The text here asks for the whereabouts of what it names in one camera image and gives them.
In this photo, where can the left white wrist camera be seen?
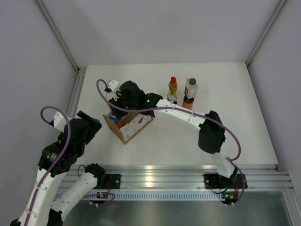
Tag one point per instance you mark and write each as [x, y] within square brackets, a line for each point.
[58, 122]

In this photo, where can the light blue pump bottle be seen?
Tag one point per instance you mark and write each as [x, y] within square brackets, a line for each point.
[118, 121]

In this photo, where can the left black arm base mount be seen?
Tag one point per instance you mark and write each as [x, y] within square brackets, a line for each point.
[112, 181]

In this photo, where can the yellow bottle red cap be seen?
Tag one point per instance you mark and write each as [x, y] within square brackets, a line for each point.
[172, 87]

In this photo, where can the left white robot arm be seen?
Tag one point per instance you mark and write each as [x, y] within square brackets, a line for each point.
[42, 209]

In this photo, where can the dark blue pump bottle orange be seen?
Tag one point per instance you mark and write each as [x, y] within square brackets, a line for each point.
[188, 101]

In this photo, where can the aluminium frame rail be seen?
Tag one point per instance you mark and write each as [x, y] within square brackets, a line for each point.
[191, 177]

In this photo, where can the white slotted cable duct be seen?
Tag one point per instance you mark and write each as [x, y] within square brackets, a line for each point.
[154, 196]

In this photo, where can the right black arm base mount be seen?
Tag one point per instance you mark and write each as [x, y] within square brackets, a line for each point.
[216, 181]

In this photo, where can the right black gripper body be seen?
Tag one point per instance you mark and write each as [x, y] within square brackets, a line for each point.
[122, 102]

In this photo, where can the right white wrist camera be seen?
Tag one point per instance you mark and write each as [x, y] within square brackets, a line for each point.
[113, 88]

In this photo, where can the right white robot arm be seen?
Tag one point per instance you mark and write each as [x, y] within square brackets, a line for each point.
[211, 133]

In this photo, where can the clear square bottle grey cap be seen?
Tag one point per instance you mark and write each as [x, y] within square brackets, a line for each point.
[191, 87]

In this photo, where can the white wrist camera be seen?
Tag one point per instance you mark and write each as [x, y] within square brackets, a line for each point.
[58, 122]
[113, 88]

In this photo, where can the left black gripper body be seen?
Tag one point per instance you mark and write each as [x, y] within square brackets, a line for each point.
[92, 128]

